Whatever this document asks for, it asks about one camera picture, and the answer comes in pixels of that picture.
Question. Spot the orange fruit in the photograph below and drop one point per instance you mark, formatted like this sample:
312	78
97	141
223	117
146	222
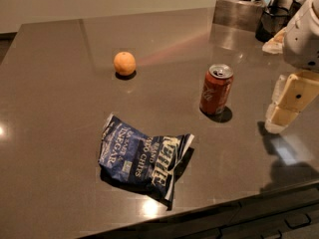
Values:
124	63

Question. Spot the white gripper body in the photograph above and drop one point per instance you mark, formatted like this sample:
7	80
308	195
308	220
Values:
303	42

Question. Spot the steel snack dispenser stand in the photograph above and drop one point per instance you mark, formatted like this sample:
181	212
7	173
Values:
243	15

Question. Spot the white snack packet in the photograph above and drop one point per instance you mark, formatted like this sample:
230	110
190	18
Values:
275	44

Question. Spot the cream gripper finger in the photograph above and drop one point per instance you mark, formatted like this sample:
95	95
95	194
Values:
279	88
300	90

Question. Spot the black mesh basket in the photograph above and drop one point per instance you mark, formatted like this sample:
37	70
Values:
272	20

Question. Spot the blue kettle chips bag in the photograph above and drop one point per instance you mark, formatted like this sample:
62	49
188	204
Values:
141	163

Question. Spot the dark drawer front with handles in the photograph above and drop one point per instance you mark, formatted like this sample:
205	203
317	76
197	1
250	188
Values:
265	216

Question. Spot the red coke can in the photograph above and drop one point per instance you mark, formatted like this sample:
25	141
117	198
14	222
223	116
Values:
216	88

